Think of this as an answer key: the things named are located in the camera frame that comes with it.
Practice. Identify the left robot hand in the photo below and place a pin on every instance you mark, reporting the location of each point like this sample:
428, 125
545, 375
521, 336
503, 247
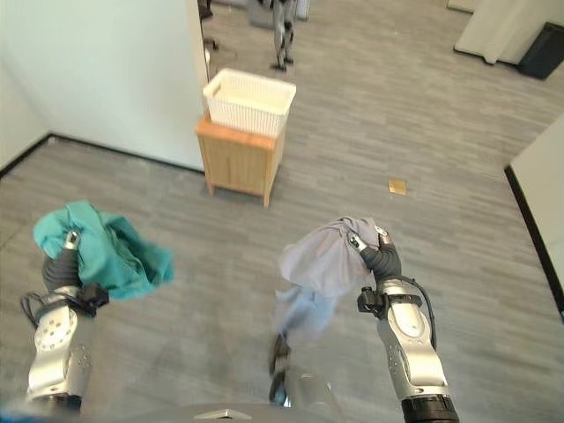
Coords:
61, 267

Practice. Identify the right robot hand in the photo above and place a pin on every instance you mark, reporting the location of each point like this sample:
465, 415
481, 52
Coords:
385, 261

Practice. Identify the teal green garment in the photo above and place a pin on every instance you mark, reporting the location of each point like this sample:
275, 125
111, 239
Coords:
119, 260

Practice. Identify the grey lilac garment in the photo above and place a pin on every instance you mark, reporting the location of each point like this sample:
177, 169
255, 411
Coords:
326, 264

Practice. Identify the white woven laundry basket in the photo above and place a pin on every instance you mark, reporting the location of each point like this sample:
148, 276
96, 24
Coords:
247, 102

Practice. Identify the small wooden cabinet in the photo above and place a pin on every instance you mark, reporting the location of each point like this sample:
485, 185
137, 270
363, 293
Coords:
240, 161

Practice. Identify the black bin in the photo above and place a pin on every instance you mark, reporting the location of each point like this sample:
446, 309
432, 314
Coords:
542, 50

